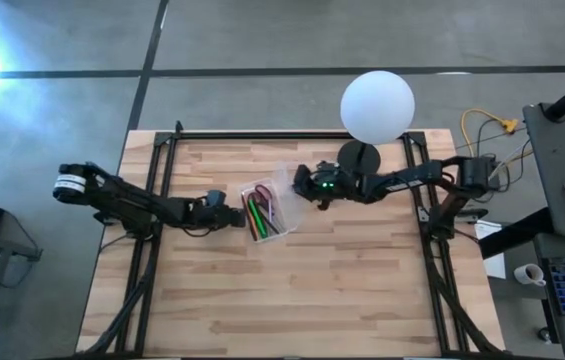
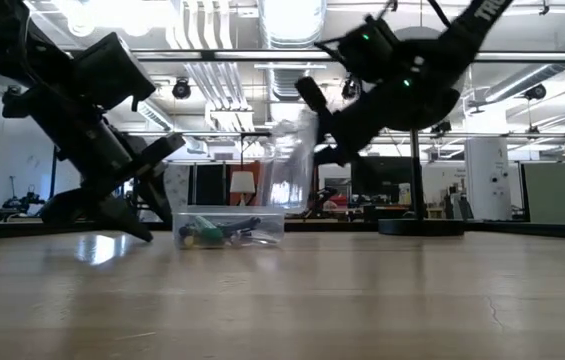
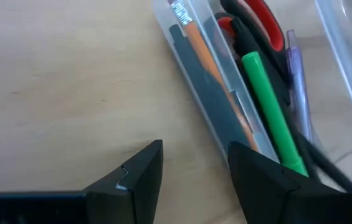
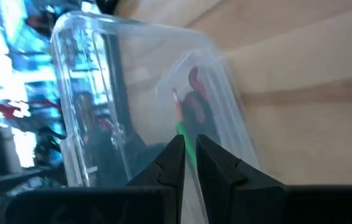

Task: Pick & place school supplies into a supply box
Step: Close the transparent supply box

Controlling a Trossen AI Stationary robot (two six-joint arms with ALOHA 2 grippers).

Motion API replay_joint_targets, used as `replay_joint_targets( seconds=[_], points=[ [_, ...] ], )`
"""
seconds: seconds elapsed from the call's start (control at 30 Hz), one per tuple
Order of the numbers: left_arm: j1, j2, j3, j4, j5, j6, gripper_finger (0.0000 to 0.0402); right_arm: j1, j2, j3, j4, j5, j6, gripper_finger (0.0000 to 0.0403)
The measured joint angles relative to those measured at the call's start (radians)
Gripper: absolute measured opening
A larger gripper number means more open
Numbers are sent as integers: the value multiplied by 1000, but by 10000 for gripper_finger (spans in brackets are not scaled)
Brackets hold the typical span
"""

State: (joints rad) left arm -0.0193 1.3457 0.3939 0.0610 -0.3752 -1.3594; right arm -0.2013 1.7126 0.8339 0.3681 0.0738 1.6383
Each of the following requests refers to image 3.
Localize purple pen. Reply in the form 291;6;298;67
285;29;314;144

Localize clear plastic supply box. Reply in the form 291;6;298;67
151;0;352;191

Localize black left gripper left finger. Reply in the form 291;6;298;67
85;139;164;224

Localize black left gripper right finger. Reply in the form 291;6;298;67
227;141;345;224

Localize orange pencil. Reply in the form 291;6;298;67
167;0;260;152

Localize green marker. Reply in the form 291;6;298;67
241;51;309;177

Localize black and red scissors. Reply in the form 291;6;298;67
216;0;290;83

